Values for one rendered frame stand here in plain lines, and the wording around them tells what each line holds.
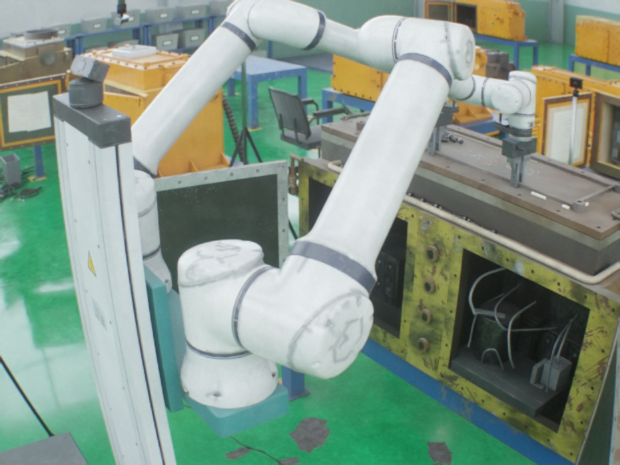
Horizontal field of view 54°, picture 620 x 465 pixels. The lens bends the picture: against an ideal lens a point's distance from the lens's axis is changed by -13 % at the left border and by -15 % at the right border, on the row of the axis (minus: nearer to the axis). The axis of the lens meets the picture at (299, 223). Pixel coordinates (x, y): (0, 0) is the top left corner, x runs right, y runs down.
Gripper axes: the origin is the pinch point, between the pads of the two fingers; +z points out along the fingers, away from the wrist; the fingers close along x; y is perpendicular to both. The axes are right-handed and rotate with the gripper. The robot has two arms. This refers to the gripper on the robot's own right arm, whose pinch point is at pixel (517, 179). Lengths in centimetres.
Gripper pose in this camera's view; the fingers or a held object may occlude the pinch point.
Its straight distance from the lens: 211.0
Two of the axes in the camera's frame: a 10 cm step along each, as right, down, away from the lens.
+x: 8.1, -2.3, 5.3
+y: 5.8, 3.1, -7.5
